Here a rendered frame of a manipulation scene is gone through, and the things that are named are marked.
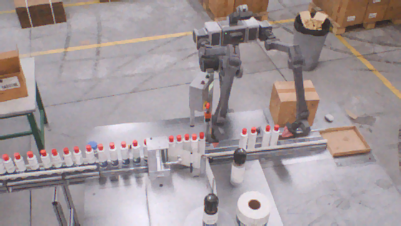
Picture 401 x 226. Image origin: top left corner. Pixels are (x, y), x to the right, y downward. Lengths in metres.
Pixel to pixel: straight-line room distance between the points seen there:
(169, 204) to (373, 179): 1.44
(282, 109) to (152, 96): 2.10
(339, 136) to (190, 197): 1.31
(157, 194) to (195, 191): 0.24
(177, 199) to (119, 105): 2.27
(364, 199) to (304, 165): 0.46
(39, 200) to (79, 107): 1.28
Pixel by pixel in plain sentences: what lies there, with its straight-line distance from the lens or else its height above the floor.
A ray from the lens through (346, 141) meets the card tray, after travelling 3.36.
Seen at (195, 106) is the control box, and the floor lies 1.32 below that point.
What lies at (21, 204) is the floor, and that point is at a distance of 4.05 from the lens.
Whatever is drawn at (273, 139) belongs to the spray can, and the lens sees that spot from 3.00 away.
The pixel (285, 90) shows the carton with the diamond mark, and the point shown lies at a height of 1.12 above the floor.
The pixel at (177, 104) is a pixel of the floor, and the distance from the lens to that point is 4.74.
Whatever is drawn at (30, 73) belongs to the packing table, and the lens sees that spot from 4.12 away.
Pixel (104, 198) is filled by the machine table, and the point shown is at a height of 0.83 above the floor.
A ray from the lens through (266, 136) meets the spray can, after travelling 2.96.
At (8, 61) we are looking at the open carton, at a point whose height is 0.99.
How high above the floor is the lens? 3.04
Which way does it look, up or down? 41 degrees down
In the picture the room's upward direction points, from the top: 2 degrees clockwise
